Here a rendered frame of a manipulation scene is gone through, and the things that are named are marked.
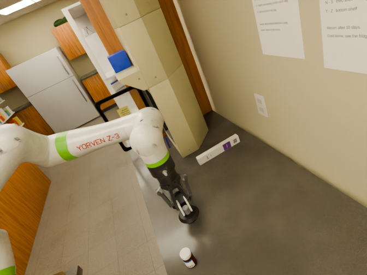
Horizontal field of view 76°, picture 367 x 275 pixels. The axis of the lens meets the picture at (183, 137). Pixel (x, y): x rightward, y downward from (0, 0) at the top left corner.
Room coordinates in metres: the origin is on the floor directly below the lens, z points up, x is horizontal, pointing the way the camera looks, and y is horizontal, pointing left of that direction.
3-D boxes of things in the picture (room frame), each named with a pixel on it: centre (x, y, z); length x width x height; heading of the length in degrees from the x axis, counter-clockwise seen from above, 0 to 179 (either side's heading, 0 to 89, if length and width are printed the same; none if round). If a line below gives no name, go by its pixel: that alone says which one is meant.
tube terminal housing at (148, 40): (1.34, -0.05, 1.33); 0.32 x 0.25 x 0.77; 8
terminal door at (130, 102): (1.47, 0.27, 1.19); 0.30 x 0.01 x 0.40; 91
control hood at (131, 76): (1.32, 0.13, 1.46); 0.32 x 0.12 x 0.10; 8
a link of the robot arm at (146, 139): (0.70, 0.11, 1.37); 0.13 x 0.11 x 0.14; 170
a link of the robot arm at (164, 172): (0.69, 0.11, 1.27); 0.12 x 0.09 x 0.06; 8
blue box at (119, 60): (1.42, 0.15, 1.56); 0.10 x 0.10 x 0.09; 8
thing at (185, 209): (0.70, 0.11, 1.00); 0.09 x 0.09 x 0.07
